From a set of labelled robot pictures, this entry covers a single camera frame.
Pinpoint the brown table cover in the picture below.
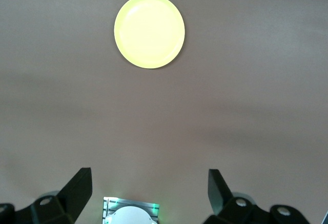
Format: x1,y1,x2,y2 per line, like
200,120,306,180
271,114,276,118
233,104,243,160
0,0,328,224

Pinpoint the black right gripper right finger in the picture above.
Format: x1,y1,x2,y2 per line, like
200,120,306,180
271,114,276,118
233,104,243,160
202,169,311,224

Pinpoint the yellow round plate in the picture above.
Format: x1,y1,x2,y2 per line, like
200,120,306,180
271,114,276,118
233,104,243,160
113,0,186,69

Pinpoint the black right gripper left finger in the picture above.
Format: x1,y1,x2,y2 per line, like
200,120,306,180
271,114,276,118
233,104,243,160
0,167,92,224

